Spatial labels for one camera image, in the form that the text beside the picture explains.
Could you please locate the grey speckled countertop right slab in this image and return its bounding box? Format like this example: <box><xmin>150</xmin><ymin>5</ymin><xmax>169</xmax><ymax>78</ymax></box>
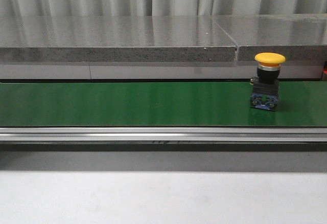
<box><xmin>212</xmin><ymin>14</ymin><xmax>326</xmax><ymax>65</ymax></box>

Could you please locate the grey speckled countertop slab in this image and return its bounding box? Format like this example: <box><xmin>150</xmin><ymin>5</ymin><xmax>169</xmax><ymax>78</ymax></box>
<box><xmin>212</xmin><ymin>14</ymin><xmax>326</xmax><ymax>65</ymax></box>
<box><xmin>1</xmin><ymin>16</ymin><xmax>236</xmax><ymax>63</ymax></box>

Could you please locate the green conveyor belt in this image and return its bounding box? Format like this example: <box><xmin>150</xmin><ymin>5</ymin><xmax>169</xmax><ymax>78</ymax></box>
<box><xmin>1</xmin><ymin>81</ymin><xmax>326</xmax><ymax>151</ymax></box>

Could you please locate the grey speckled countertop left slab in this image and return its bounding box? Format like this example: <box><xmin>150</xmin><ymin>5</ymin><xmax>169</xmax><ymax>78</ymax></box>
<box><xmin>1</xmin><ymin>16</ymin><xmax>236</xmax><ymax>63</ymax></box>

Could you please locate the red plastic tray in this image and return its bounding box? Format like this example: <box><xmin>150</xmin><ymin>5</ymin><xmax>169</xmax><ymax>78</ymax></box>
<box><xmin>321</xmin><ymin>61</ymin><xmax>327</xmax><ymax>81</ymax></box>

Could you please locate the push button base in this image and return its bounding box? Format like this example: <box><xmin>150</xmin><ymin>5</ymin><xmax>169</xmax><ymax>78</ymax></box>
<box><xmin>250</xmin><ymin>52</ymin><xmax>286</xmax><ymax>111</ymax></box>

